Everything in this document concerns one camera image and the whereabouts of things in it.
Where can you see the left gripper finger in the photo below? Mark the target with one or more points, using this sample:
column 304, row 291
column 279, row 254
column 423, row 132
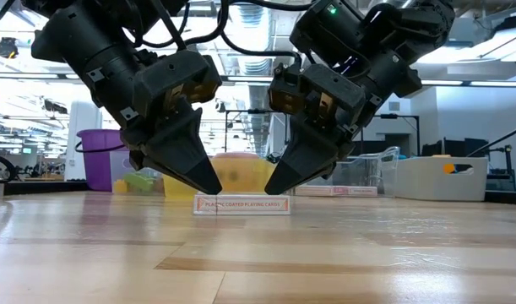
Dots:
column 156, row 169
column 181, row 152

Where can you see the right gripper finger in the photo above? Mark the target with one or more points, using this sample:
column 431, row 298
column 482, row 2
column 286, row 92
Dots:
column 344, row 158
column 308, row 156

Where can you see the light green toy block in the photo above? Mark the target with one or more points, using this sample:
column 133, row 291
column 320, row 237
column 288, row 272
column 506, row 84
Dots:
column 138, row 182

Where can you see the orange print card deck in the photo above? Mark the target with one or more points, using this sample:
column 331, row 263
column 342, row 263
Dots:
column 240, row 204

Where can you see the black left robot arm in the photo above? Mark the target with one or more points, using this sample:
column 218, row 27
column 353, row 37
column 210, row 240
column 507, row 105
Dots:
column 72, row 29

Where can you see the yellow translucent plastic bin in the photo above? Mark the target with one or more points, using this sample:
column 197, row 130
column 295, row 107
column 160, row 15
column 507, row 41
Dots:
column 177, row 188

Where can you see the small clear plastic bin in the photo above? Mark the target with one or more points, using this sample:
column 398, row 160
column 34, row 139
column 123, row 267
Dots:
column 126, row 158

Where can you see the large clear plastic bin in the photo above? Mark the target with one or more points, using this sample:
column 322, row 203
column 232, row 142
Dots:
column 388, row 158

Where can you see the purple plastic bucket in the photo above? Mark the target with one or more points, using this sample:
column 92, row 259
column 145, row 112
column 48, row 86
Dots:
column 97, row 164

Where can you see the white column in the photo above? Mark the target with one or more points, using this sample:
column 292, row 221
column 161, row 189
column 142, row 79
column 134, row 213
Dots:
column 83, row 139

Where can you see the grey plastic bin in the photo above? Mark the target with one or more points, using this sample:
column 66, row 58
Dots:
column 426, row 181

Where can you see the black ceiling spotlight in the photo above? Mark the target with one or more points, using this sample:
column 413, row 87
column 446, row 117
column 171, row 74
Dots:
column 6, row 47

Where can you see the black stand with tilted rod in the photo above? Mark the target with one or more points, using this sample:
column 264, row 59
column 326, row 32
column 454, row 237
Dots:
column 508, row 164

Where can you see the black table edge rail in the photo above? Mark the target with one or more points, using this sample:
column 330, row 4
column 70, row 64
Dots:
column 46, row 188

